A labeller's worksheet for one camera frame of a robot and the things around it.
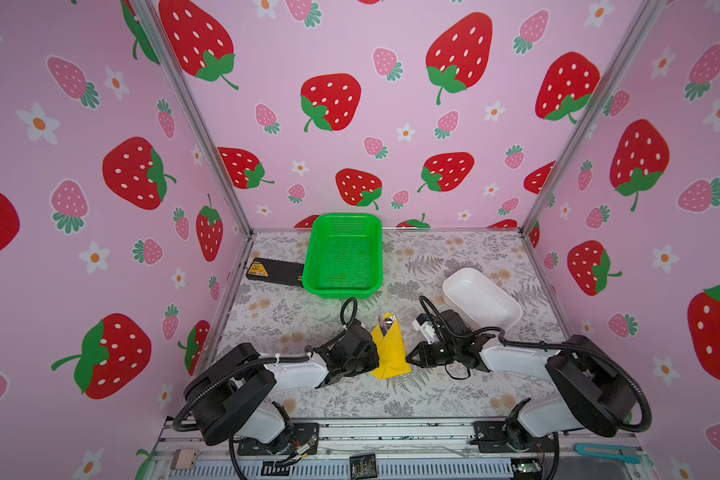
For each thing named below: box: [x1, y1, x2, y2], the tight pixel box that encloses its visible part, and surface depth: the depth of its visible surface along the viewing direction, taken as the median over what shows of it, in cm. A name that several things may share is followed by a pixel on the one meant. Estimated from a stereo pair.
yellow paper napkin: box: [370, 319, 412, 380], surface depth 89 cm
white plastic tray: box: [443, 268, 522, 330], surface depth 100 cm
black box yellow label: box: [246, 257, 304, 286], surface depth 109 cm
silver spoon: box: [379, 317, 394, 337], surface depth 95 cm
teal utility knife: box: [575, 443, 642, 464], surface depth 73 cm
